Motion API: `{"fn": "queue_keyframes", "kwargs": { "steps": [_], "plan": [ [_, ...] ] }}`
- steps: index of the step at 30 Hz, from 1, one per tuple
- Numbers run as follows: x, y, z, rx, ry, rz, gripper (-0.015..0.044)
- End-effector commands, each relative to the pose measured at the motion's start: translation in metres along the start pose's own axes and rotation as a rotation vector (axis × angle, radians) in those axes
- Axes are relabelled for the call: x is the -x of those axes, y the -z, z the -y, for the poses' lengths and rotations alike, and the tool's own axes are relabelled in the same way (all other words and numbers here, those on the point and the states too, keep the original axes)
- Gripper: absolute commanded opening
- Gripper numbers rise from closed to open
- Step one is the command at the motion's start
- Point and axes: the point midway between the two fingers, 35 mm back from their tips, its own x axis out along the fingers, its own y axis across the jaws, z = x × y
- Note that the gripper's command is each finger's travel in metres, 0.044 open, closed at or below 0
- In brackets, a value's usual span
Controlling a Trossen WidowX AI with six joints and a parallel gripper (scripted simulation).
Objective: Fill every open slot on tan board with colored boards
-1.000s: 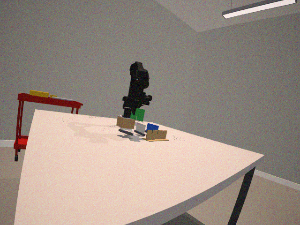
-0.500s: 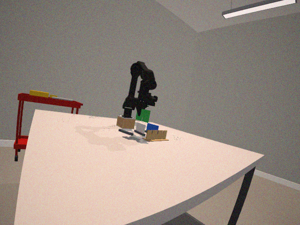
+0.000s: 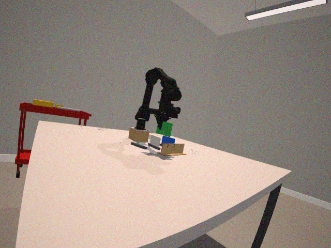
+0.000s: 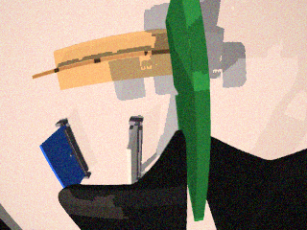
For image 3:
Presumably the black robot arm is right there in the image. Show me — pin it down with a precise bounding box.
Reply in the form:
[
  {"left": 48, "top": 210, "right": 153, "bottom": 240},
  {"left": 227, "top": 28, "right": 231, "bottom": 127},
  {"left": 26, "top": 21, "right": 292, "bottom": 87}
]
[{"left": 135, "top": 68, "right": 182, "bottom": 130}]

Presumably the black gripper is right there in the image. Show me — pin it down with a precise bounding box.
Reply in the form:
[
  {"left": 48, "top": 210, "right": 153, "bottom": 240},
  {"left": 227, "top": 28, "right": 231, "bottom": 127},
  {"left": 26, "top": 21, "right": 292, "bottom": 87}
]
[{"left": 147, "top": 100, "right": 178, "bottom": 130}]

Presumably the green notched board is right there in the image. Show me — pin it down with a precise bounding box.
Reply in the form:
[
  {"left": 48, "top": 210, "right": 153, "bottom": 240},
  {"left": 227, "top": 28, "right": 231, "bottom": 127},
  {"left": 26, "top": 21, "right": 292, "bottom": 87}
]
[{"left": 156, "top": 121, "right": 173, "bottom": 137}]

